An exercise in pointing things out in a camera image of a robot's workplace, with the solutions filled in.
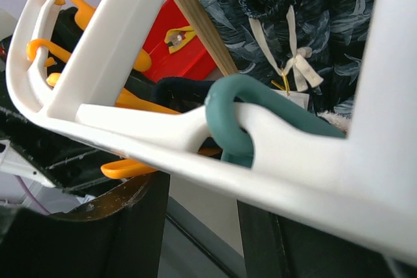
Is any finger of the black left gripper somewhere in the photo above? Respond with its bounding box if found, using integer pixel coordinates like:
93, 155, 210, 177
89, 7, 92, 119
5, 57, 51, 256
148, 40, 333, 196
1, 7, 154, 193

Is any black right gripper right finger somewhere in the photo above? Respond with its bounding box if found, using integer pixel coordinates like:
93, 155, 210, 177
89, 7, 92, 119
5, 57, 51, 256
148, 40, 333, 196
237, 201, 416, 277

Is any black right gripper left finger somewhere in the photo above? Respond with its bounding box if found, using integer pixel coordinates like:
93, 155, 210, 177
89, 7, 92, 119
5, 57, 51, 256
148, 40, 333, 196
1, 172, 169, 277

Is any white round clip hanger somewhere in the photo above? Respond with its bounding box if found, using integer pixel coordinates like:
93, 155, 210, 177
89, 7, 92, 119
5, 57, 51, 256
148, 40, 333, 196
6, 0, 416, 264

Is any navy sock green stripe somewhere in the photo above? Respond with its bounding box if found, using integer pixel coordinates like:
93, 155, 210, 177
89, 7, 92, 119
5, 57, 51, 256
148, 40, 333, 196
151, 77, 214, 113

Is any orange clothes peg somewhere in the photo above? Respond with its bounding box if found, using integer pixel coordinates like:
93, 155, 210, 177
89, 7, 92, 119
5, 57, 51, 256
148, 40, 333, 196
44, 0, 152, 72
26, 38, 72, 68
100, 159, 157, 179

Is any red plastic tray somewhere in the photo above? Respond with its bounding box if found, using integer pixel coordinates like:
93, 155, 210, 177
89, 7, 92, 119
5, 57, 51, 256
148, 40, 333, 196
143, 0, 216, 82

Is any yellow sock upper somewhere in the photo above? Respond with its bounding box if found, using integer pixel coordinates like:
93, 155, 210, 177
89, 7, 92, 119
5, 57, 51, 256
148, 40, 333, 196
164, 25, 196, 54

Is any teal clothes peg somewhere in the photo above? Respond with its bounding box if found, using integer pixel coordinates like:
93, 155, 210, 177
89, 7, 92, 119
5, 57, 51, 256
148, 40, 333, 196
205, 75, 345, 172

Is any wooden hanging rack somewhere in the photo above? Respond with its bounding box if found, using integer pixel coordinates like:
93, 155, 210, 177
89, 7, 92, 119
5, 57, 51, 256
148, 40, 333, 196
174, 0, 238, 76

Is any dark patterned cloth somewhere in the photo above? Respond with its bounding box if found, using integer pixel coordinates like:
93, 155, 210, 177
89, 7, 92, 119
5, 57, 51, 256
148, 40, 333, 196
199, 0, 374, 118

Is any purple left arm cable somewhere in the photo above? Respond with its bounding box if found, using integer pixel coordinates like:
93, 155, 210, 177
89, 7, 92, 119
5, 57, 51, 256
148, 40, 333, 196
14, 175, 53, 216

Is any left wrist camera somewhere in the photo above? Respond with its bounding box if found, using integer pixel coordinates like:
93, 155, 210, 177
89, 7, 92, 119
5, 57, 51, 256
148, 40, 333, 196
1, 139, 55, 188

